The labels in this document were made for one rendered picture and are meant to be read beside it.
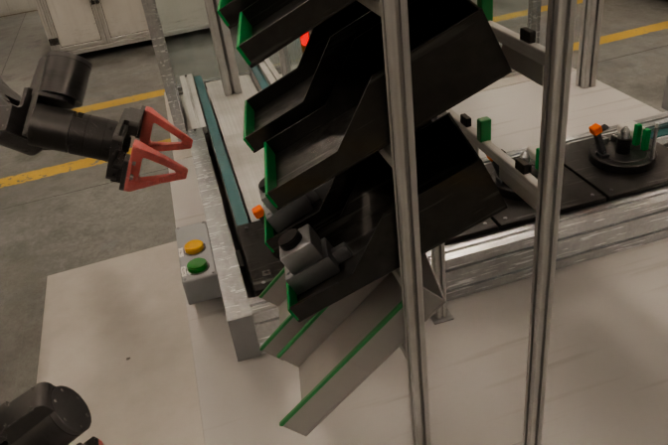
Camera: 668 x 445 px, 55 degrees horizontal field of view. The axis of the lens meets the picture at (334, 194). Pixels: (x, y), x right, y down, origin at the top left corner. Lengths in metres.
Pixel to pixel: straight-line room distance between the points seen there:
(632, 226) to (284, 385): 0.77
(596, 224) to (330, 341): 0.65
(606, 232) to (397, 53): 0.89
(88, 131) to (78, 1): 5.55
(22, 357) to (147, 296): 1.49
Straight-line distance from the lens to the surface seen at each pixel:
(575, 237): 1.36
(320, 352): 0.97
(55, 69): 0.91
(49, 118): 0.89
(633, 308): 1.32
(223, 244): 1.37
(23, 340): 2.98
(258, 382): 1.18
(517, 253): 1.30
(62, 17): 6.45
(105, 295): 1.50
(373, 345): 0.81
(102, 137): 0.88
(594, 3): 2.14
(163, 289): 1.45
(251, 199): 1.58
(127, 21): 6.45
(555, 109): 0.70
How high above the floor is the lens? 1.70
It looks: 31 degrees down
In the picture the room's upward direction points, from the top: 8 degrees counter-clockwise
